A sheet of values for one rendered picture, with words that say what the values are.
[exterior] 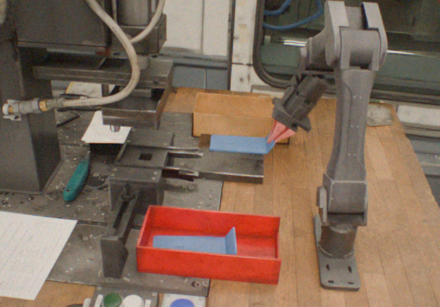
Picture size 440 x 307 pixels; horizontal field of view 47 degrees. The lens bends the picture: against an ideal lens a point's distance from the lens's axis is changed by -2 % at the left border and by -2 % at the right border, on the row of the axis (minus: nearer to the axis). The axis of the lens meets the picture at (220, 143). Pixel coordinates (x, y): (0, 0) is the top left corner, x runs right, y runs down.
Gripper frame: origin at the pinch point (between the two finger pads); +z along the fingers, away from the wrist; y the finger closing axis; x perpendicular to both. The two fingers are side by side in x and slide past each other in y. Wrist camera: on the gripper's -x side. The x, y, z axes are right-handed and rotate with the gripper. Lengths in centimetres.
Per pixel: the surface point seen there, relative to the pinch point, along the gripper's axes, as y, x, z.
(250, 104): 4.8, -17.0, 1.3
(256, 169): 2.1, 10.0, 3.3
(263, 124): 2.2, -5.3, -0.4
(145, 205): 22.0, 26.2, 14.2
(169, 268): 15.5, 42.5, 11.8
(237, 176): 5.5, 12.7, 6.0
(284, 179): -4.7, 10.5, 1.8
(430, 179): -67, -35, -2
